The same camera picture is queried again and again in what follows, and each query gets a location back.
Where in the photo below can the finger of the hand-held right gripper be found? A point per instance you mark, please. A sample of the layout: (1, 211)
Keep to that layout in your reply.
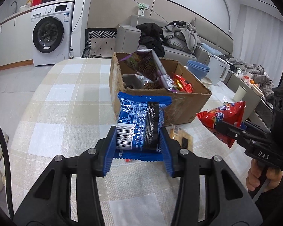
(259, 130)
(233, 133)

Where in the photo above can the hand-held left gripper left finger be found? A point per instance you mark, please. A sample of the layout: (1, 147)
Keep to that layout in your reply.
(109, 153)

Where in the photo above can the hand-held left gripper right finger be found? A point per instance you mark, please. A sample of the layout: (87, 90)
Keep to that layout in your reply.
(167, 150)

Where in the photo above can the clear bread packet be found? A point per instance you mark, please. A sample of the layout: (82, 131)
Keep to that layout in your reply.
(176, 133)

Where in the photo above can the red snack bag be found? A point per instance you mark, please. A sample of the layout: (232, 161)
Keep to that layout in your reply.
(217, 115)

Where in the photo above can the brown cardboard box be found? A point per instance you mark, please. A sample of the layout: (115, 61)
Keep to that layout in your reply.
(179, 108)

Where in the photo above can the blue snack packet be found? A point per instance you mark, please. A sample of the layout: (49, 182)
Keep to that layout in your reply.
(136, 113)

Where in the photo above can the person's right hand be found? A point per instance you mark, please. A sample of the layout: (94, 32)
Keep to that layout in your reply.
(253, 176)

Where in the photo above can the white cup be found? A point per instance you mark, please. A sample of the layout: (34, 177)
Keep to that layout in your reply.
(239, 93)

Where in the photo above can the grey clothes pile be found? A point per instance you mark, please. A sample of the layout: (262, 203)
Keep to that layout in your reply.
(261, 75)

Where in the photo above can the white electric kettle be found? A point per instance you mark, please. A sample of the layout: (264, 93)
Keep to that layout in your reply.
(217, 70)

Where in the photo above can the blue bowl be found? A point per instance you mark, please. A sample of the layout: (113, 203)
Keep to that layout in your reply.
(199, 74)
(198, 64)

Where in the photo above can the red candy packet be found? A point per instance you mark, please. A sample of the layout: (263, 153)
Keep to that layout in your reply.
(182, 83)

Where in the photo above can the silver snack packet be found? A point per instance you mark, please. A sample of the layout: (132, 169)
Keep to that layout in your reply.
(134, 80)

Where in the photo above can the light blue pillow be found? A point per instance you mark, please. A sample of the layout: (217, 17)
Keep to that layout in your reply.
(210, 49)

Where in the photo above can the purple snack bag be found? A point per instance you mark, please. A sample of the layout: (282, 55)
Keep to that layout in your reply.
(143, 66)

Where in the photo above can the clear plastic bottle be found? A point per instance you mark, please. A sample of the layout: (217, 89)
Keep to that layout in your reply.
(71, 53)

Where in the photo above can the grey jacket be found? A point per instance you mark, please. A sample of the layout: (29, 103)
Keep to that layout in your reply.
(181, 36)

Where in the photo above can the white washing machine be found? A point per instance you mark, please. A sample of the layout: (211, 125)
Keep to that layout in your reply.
(61, 51)

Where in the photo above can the black jacket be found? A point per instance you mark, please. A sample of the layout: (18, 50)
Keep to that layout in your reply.
(151, 35)

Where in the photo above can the grey sofa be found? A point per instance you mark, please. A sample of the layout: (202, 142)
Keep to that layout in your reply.
(127, 37)

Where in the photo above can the white kitchen counter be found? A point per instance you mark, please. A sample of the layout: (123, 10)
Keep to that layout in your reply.
(11, 42)

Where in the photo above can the red box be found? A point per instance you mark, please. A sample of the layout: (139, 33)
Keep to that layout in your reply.
(39, 1)

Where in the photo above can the yellow bottle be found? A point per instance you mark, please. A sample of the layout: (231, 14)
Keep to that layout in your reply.
(29, 2)

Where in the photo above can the curved steel faucet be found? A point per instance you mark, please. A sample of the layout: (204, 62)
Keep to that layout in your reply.
(15, 4)

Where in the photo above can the wall power strip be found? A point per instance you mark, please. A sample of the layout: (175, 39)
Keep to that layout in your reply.
(142, 8)

